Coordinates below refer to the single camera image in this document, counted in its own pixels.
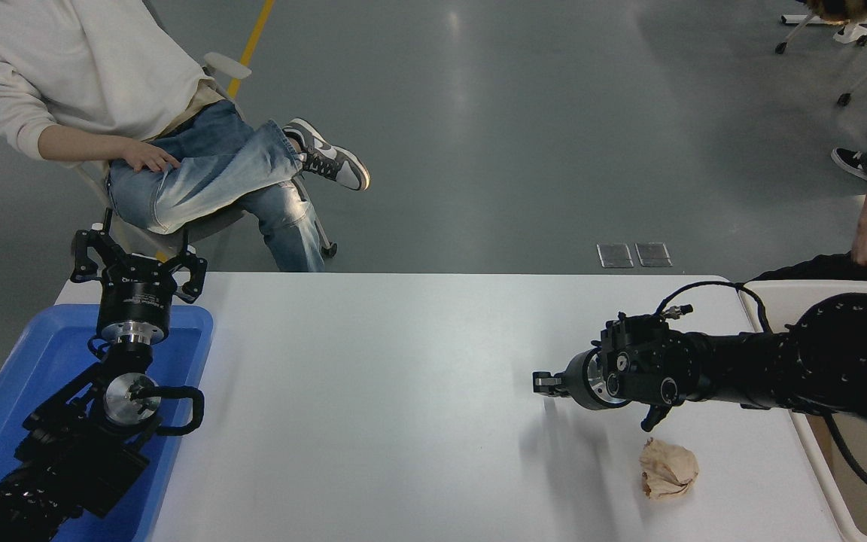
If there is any brown fuzzy object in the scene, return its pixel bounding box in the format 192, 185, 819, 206
806, 0, 867, 26

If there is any white chair base with castors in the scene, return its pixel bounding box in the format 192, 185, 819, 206
774, 11, 867, 55

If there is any large pale bin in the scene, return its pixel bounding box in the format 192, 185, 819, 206
737, 280, 867, 542

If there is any metal floor plate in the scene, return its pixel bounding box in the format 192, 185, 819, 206
635, 242, 673, 268
597, 243, 634, 269

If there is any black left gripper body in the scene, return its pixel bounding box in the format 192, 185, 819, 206
96, 254, 180, 327

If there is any tan paper ball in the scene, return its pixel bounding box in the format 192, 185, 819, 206
638, 437, 701, 501

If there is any blue plastic tray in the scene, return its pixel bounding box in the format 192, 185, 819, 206
0, 303, 214, 542

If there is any seated person's hand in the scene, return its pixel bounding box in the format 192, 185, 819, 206
119, 139, 181, 174

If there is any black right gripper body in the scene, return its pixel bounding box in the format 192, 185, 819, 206
561, 348, 607, 412

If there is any seated person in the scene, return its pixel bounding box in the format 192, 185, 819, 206
0, 0, 371, 273

